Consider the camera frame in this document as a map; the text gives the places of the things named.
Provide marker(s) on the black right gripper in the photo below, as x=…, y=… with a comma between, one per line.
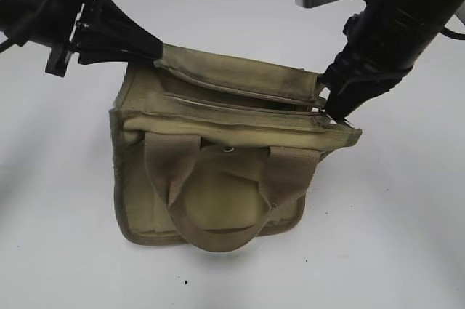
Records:
x=355, y=67

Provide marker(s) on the olive yellow canvas bag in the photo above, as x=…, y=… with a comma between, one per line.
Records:
x=215, y=150

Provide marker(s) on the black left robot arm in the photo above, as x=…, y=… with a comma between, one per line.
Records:
x=23, y=21

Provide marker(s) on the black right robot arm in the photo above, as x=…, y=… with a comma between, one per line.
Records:
x=383, y=43

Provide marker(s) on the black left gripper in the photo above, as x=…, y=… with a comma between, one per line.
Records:
x=69, y=29

